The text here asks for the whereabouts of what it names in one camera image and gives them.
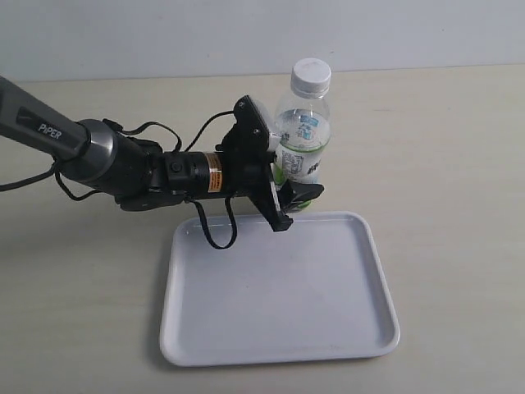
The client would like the white plastic tray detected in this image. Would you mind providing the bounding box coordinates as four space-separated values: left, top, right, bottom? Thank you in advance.
159 212 400 367

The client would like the white bottle cap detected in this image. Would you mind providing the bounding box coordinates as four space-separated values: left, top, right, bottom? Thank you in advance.
290 57 332 99

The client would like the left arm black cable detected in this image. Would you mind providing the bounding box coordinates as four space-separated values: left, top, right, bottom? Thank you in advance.
0 110 239 250

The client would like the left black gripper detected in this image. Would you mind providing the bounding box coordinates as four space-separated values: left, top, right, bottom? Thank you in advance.
216 95 324 232

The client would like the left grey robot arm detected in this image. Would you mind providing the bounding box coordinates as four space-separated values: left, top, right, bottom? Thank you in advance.
1 80 323 231

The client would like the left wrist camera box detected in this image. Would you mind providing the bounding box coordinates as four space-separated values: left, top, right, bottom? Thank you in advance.
249 95 281 152

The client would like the clear plastic drink bottle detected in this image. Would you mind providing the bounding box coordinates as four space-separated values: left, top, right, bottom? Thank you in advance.
273 82 331 187

